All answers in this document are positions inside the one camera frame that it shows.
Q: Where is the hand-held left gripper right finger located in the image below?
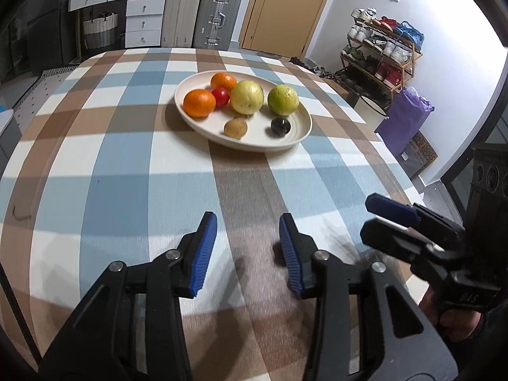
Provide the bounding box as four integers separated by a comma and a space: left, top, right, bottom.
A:
279, 213, 459, 381

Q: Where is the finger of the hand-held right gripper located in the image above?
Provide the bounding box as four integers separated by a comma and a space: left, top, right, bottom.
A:
360, 219, 439, 266
365, 193, 466, 247

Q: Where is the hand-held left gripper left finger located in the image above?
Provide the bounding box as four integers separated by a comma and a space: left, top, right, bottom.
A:
37, 211, 218, 381

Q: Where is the cream round plate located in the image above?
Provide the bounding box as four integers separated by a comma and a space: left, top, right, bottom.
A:
175, 70, 313, 151

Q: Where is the brown kiwi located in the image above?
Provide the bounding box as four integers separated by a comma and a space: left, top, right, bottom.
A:
224, 118, 249, 140

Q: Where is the orange mandarin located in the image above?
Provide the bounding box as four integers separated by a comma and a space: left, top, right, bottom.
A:
210, 72, 238, 92
183, 89, 217, 118

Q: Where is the green guava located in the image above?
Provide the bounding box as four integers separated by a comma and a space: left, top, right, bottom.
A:
267, 85, 299, 117

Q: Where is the red tomato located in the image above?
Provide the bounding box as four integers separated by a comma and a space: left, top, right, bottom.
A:
211, 87, 231, 109

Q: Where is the yellowish guava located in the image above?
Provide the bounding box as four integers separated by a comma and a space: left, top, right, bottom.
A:
230, 80, 265, 114

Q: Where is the person's right forearm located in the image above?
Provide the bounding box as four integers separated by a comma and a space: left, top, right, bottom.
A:
444, 311, 508, 370

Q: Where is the person's right hand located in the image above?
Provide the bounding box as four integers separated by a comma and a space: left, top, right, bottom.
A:
418, 288, 483, 344

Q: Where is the brown patterned doormat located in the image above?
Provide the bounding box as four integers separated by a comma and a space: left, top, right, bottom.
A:
401, 132, 438, 177

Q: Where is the purple bag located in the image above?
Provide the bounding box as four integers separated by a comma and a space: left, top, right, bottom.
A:
375, 86, 435, 155

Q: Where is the white bucket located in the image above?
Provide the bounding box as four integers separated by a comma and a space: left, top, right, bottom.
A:
354, 94, 390, 132

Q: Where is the checked tablecloth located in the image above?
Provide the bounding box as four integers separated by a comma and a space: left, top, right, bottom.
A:
0, 48, 427, 381

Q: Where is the pile of dark shoes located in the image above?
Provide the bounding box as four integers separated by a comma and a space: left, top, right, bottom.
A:
289, 56, 338, 81

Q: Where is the wooden door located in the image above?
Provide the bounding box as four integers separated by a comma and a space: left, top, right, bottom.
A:
239, 0, 340, 57

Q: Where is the white dotted floor rug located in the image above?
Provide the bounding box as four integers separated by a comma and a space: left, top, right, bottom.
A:
12, 67, 77, 114

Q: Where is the white drawer cabinet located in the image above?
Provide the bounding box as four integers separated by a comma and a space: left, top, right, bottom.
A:
68, 0, 167, 48

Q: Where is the grey suitcase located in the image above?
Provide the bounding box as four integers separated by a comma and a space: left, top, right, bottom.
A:
192, 0, 244, 50

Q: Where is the beige suitcase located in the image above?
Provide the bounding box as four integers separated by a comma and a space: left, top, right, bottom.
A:
161, 0, 204, 48

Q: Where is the woven grey white basket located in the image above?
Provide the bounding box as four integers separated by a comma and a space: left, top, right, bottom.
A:
83, 12, 119, 50

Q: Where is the dark cabinet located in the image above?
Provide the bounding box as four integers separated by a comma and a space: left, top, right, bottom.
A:
0, 0, 80, 84

